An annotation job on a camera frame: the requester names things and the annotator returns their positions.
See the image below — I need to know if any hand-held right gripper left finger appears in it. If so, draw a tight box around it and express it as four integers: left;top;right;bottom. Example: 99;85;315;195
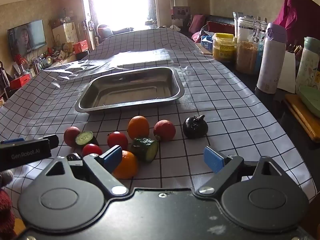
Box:
45;145;128;195

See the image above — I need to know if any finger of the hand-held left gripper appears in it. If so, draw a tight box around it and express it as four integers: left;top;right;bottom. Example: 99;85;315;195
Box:
37;134;59;150
0;137;25;145

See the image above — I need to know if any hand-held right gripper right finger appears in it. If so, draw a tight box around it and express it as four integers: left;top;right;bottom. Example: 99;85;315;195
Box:
195;145;285;195

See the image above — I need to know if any orange mandarin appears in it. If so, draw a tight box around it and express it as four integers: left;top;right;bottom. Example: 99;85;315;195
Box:
127;116;150;140
112;150;139;180

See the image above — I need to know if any red radish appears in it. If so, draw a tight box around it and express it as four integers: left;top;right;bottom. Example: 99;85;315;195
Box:
153;120;176;142
63;126;81;147

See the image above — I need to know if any red tomato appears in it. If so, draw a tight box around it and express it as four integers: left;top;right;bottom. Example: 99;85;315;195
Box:
82;143;103;157
107;131;129;151

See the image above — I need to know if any cucumber piece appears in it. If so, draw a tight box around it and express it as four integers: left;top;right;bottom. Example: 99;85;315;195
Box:
75;131;98;147
130;137;159;163

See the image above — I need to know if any stainless steel tray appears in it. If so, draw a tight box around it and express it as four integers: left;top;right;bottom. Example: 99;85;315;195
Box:
74;67;185;114

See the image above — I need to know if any person's left hand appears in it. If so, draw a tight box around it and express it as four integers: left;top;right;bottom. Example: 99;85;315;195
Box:
0;169;14;187

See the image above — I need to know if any checked tablecloth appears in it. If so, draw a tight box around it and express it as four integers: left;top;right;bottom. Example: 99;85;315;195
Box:
0;27;317;220

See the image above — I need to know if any wooden board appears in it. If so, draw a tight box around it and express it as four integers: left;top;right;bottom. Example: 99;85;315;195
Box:
285;94;320;143

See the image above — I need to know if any red gift box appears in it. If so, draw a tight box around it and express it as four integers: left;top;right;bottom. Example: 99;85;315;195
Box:
73;40;88;53

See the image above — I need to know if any flat screen television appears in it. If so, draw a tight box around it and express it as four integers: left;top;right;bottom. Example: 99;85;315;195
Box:
7;19;47;55

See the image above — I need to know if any glass clip-top jar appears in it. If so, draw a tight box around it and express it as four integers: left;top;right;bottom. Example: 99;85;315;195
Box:
235;17;267;75

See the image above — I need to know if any yellow lidded jar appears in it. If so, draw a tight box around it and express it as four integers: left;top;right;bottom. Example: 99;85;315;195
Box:
212;33;237;63

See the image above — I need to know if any pale patterned cabinet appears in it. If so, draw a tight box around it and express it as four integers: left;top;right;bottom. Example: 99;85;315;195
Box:
52;22;79;50

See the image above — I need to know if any white purple thermos bottle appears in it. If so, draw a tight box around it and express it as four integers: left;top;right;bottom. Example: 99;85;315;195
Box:
255;22;287;94

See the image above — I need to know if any white paper sheet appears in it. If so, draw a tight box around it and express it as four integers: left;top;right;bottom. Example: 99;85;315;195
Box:
277;51;298;93

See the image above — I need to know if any green dish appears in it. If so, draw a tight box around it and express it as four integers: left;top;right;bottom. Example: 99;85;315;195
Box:
299;85;320;118

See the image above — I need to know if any blue tissue pack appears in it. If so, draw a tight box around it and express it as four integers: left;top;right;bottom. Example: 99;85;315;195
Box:
200;35;215;50

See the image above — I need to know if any grey armchair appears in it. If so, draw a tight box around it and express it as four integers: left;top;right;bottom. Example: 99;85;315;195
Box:
96;24;133;43

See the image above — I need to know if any red cushion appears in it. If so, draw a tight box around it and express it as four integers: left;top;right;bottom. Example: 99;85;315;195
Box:
195;21;235;43

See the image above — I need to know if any green patterned thermos bottle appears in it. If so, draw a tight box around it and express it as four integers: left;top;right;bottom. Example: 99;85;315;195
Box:
295;37;320;94

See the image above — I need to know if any magenta cushion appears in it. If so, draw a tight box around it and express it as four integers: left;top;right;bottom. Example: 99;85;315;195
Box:
188;14;206;34

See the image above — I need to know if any black sofa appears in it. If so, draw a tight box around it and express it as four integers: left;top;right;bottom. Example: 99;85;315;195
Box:
190;14;235;43

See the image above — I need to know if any framed picture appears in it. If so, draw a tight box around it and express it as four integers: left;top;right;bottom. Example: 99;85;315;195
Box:
173;6;188;19

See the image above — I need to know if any maroon garment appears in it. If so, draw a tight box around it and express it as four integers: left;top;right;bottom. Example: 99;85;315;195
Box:
272;0;320;40

